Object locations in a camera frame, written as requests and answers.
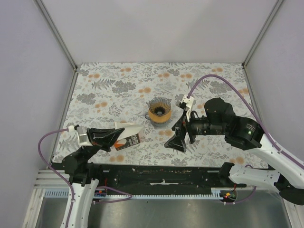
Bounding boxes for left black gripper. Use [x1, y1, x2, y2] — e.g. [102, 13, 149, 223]
[78, 125, 124, 161]

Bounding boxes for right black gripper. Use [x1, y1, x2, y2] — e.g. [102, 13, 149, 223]
[165, 109, 227, 152]

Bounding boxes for clear glass coffee server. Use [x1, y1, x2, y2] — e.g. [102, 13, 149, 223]
[144, 113, 170, 128]

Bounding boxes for tan wooden dripper collar ring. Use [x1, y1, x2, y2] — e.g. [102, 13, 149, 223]
[147, 106, 172, 124]

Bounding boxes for clear ribbed glass dripper cone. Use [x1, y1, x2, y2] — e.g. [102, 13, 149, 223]
[148, 97, 171, 122]

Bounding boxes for orange black coffee filter box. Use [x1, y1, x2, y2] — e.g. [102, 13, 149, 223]
[114, 134, 140, 151]

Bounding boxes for cream paper coffee filter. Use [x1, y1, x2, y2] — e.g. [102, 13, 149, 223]
[114, 122, 144, 140]

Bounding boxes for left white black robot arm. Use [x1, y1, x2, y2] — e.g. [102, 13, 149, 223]
[61, 125, 124, 228]

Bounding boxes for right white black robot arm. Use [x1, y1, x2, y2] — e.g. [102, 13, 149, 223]
[164, 97, 304, 206]

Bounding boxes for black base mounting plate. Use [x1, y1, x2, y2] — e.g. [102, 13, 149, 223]
[51, 162, 247, 190]

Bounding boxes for floral patterned table mat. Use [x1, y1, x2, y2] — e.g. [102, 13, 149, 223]
[64, 63, 267, 168]

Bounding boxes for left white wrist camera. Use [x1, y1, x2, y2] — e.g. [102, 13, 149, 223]
[68, 125, 92, 147]

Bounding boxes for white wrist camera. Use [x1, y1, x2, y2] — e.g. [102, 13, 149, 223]
[68, 125, 92, 147]
[176, 95, 194, 122]

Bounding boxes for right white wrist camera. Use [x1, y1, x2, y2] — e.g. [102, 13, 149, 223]
[176, 95, 194, 122]

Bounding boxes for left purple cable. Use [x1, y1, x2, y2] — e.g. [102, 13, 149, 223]
[38, 128, 133, 228]

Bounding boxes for purple cable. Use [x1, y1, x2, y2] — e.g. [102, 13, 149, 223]
[38, 128, 133, 228]
[187, 74, 304, 205]

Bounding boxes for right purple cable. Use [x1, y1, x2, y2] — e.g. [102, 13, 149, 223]
[187, 74, 304, 205]

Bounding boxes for white slotted cable duct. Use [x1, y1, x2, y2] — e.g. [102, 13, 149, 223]
[44, 189, 232, 200]

